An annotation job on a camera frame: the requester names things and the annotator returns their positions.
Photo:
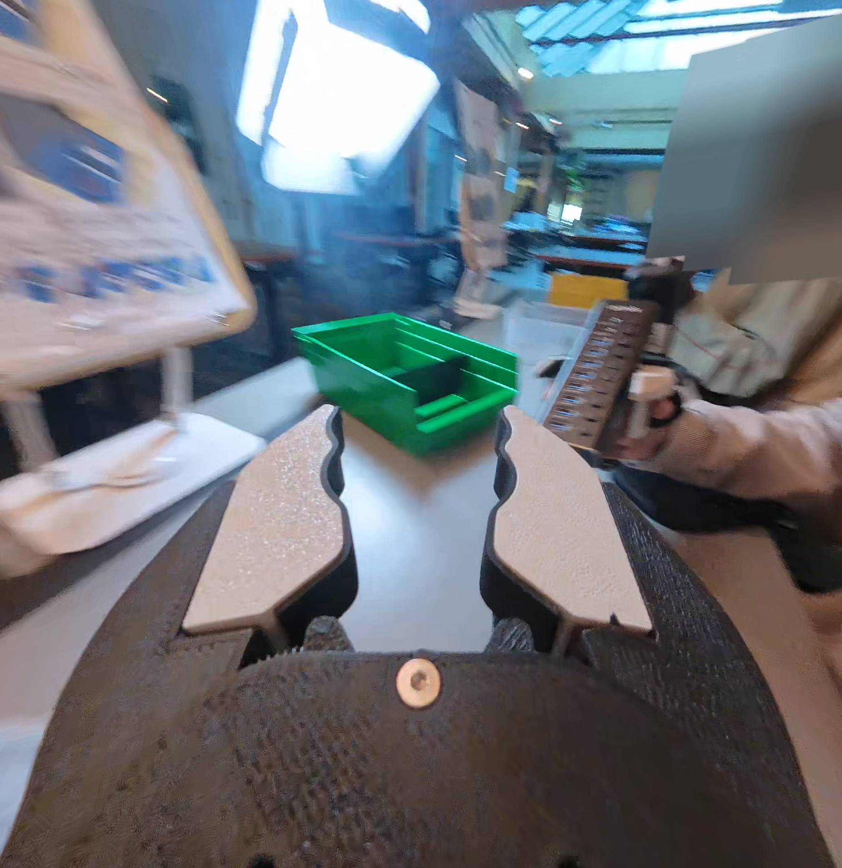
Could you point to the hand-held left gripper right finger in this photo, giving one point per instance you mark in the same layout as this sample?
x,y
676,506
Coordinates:
x,y
563,542

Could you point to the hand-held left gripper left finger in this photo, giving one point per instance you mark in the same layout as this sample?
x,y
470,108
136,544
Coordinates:
x,y
272,536

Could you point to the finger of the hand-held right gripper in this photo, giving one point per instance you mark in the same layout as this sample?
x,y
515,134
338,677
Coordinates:
x,y
648,386
548,368

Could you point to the clear plastic bin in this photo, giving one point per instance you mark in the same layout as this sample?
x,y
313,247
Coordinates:
x,y
536,332

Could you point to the black multi-port usb hub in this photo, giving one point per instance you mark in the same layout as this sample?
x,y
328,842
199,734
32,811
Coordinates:
x,y
584,386

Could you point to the green plastic bin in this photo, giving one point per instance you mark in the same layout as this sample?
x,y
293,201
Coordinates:
x,y
367,393

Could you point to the person's right forearm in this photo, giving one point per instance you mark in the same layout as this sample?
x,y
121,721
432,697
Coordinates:
x,y
733,447

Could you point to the person's right hand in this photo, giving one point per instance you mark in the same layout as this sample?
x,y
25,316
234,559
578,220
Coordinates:
x,y
641,444

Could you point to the yellow plastic bin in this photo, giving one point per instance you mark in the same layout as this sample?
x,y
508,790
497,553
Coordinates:
x,y
584,288

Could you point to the black bin divider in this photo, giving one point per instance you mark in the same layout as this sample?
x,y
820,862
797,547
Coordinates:
x,y
434,380

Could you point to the white document stand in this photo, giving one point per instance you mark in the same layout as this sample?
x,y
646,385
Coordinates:
x,y
122,461

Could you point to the printed instruction sheet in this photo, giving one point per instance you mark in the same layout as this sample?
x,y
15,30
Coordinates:
x,y
75,258

